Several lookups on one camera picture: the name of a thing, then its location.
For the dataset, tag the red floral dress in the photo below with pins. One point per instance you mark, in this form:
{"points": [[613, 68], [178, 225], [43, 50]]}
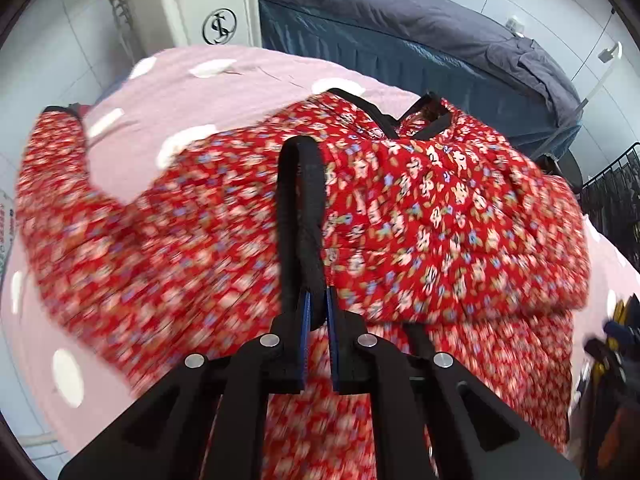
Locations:
{"points": [[450, 220]]}

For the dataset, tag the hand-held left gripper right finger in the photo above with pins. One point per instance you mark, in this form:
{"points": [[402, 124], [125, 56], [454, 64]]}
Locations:
{"points": [[332, 340]]}

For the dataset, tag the white machine with round logo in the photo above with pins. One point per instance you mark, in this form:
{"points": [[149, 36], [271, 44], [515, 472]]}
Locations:
{"points": [[215, 5]]}

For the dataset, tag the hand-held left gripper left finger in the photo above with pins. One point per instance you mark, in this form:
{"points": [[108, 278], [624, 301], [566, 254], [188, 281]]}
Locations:
{"points": [[305, 320]]}

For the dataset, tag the white wall socket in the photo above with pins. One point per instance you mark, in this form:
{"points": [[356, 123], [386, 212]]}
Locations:
{"points": [[513, 23]]}

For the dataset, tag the pink polka dot blanket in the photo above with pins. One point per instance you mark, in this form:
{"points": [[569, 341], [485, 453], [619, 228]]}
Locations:
{"points": [[225, 95]]}

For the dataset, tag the white pole stand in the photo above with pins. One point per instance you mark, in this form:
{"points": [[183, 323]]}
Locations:
{"points": [[607, 55]]}

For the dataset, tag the blue skirted bed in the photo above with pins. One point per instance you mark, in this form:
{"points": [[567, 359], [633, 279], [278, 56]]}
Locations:
{"points": [[380, 55]]}

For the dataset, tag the dark grey bed cover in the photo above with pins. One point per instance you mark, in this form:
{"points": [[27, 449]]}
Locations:
{"points": [[400, 15]]}

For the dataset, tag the black round stool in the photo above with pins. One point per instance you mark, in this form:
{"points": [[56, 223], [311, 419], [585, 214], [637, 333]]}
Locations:
{"points": [[567, 167]]}

